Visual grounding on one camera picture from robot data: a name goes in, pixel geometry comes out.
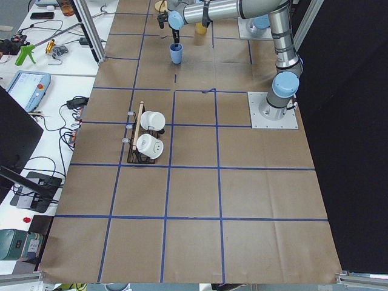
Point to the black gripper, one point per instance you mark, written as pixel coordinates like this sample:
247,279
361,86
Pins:
175,34

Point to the light blue plastic cup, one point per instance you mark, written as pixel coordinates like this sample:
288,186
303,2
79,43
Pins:
176,51

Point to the yellow bamboo holder cup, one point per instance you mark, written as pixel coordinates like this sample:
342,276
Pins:
200,29

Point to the upper white cup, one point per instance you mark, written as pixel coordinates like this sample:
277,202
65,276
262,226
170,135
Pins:
152,120

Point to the white cup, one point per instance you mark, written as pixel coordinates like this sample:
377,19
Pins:
152,120
150,146

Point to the lower white cup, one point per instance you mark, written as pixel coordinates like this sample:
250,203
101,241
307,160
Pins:
150,146

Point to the black power adapter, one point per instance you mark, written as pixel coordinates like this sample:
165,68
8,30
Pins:
77,102

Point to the black smartphone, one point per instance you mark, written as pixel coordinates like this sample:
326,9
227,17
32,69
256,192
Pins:
42,15

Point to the blue teach pendant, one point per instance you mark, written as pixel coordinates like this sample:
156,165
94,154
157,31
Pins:
28,88

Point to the black monitor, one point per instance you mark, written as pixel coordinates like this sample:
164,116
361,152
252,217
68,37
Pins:
20,134

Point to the green box device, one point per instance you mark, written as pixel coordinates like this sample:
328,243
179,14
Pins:
20,245

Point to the aluminium frame post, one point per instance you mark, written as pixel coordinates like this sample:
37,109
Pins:
85,19

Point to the yellow handled tool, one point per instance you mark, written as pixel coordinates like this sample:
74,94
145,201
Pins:
49,48

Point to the black wire cup rack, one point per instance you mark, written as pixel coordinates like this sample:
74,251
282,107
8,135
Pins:
134,156

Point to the green handled reacher grabber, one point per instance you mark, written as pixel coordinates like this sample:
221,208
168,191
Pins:
28,50

